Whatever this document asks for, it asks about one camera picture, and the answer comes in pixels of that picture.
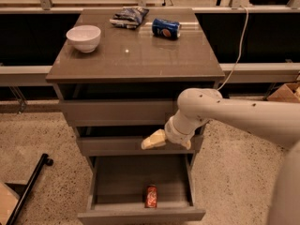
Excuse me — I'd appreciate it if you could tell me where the white cable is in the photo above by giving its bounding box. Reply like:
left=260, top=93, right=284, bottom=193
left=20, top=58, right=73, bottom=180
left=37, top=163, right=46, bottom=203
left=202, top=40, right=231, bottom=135
left=217, top=5, right=250, bottom=92

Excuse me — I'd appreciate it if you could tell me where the grey window rail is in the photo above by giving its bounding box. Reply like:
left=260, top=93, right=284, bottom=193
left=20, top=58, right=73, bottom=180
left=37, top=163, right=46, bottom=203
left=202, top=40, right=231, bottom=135
left=0, top=62, right=300, bottom=86

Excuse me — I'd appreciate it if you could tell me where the red coke can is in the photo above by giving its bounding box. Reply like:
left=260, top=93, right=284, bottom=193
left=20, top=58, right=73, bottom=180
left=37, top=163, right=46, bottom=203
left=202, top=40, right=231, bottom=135
left=144, top=185, right=158, bottom=208

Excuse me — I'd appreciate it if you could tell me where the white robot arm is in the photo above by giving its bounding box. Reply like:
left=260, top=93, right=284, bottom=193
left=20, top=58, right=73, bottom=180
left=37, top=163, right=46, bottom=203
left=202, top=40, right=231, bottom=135
left=142, top=88, right=300, bottom=225

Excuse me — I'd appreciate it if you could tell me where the blue chip bag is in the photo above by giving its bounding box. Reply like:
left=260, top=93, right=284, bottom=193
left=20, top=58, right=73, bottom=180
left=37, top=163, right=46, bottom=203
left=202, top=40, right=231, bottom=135
left=110, top=7, right=149, bottom=29

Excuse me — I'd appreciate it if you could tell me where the grey drawer cabinet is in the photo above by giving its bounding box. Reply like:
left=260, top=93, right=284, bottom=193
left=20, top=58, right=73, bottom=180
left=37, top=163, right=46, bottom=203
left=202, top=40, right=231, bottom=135
left=45, top=7, right=226, bottom=173

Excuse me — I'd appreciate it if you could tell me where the black metal bar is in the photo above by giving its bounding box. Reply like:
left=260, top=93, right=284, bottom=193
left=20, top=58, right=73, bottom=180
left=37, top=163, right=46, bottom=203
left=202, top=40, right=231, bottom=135
left=6, top=154, right=53, bottom=225

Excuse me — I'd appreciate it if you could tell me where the grey top drawer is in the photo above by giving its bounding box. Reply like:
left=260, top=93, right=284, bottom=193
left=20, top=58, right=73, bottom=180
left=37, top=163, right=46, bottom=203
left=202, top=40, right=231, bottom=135
left=59, top=82, right=217, bottom=128

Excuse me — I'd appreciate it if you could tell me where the white ceramic bowl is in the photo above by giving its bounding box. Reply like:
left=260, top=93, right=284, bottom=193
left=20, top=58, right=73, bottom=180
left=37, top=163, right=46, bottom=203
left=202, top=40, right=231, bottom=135
left=67, top=25, right=101, bottom=53

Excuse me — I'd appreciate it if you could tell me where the grey open bottom drawer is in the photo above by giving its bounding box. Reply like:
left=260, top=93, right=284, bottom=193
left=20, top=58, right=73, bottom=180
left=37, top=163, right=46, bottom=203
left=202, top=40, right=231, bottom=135
left=78, top=154, right=205, bottom=225

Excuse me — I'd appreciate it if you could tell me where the blue pepsi can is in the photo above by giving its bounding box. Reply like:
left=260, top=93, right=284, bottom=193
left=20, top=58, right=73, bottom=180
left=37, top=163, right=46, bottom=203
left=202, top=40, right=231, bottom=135
left=152, top=18, right=181, bottom=39

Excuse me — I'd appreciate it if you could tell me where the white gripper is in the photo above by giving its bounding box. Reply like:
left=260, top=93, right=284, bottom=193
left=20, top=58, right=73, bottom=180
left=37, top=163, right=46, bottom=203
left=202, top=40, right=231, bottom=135
left=142, top=112, right=208, bottom=150

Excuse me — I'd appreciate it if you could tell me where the grey middle drawer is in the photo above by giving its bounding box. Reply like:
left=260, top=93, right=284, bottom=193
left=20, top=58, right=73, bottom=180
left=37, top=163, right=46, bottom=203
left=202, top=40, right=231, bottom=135
left=74, top=125, right=203, bottom=157

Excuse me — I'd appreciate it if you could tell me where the cardboard box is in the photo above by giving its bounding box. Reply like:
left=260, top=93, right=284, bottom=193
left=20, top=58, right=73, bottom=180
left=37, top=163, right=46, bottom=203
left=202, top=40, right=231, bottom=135
left=267, top=83, right=300, bottom=103

